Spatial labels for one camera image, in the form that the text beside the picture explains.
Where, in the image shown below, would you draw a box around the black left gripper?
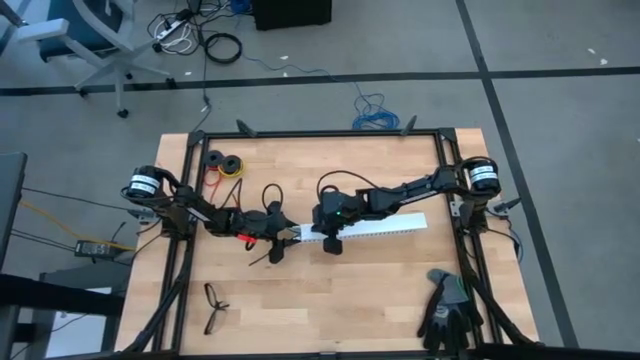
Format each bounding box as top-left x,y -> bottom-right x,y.
242,200 -> 302,265

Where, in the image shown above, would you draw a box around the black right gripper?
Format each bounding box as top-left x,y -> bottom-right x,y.
310,188 -> 369,256

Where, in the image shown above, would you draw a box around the white duct cover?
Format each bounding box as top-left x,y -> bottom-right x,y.
298,212 -> 428,240

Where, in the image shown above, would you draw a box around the black eyeglasses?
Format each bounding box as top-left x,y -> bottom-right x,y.
201,281 -> 232,337

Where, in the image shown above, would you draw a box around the black grey work glove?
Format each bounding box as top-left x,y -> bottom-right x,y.
416,268 -> 486,355

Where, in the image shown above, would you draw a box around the black power adapter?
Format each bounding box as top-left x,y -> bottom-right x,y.
73,238 -> 113,259

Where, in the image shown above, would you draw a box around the black box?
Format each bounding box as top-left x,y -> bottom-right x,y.
249,0 -> 334,32

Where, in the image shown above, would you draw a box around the white power strip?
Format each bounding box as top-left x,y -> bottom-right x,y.
153,13 -> 195,42

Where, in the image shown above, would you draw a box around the white office chair blue seat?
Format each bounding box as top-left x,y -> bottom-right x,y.
0,0 -> 177,120

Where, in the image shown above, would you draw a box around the black side table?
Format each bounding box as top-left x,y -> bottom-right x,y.
0,259 -> 127,360

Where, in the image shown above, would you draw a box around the dark grey panel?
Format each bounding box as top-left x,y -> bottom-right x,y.
0,151 -> 29,261

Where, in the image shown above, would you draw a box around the black right camera cable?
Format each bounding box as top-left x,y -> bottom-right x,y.
315,169 -> 381,201

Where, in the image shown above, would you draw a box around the black camera cable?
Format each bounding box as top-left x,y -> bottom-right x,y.
315,169 -> 381,201
219,177 -> 285,214

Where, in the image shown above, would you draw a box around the black left camera cable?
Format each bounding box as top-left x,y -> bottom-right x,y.
219,177 -> 285,214

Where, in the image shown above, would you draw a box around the black aluminium table frame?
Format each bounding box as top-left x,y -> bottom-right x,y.
113,116 -> 549,360

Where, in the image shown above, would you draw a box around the blue coiled cable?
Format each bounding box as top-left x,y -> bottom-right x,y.
350,91 -> 401,132

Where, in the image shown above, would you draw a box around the black corrugated cable conduit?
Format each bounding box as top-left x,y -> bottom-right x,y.
462,264 -> 541,349
119,234 -> 196,356

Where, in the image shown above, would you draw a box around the grey metal mounting bracket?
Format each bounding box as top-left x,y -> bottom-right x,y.
127,207 -> 161,224
492,196 -> 522,215

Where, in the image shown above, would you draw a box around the black coiled cable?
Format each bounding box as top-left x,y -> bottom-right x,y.
203,31 -> 245,66

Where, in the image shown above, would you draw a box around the long yellow cord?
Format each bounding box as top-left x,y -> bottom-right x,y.
18,199 -> 137,252

